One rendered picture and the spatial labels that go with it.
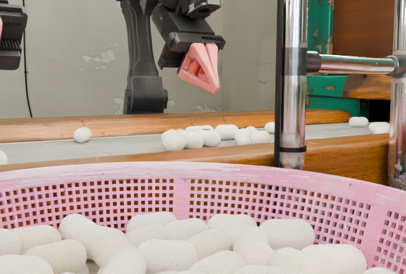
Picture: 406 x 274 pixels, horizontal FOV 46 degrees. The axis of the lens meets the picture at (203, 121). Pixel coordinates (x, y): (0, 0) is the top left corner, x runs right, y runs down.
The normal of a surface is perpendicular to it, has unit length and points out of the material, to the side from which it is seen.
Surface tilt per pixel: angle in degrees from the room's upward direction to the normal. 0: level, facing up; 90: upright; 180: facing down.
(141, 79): 69
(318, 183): 75
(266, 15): 90
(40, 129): 45
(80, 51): 90
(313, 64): 101
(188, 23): 41
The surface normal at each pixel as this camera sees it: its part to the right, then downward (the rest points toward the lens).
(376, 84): -0.76, -0.35
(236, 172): -0.33, -0.19
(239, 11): -0.86, 0.04
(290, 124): -0.20, 0.08
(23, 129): 0.40, -0.65
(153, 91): 0.31, -0.29
